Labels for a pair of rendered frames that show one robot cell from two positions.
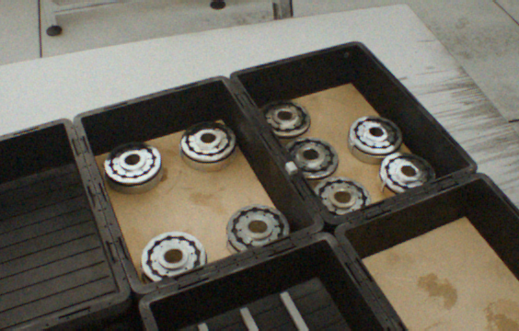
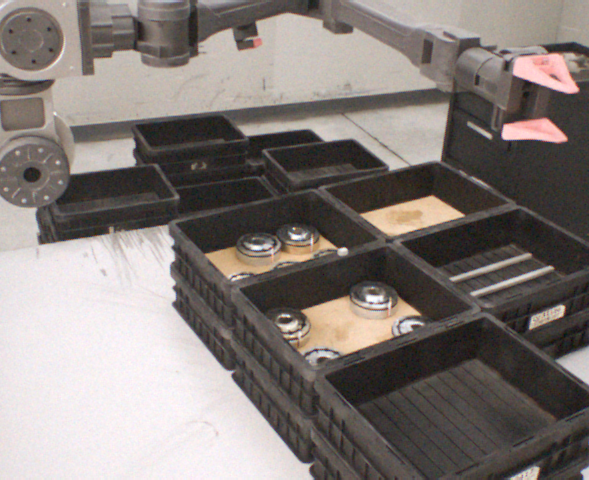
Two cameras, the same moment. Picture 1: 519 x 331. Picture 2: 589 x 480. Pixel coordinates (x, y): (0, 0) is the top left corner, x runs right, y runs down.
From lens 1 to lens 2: 167 cm
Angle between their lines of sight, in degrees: 74
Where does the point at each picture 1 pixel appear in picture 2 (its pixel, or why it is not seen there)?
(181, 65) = (60, 429)
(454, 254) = not seen: hidden behind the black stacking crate
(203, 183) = (323, 334)
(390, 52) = (57, 275)
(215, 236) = (377, 325)
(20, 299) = (487, 424)
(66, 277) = (452, 400)
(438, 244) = not seen: hidden behind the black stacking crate
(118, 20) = not seen: outside the picture
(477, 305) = (393, 227)
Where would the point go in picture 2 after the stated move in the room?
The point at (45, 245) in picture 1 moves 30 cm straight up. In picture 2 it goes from (426, 420) to (451, 276)
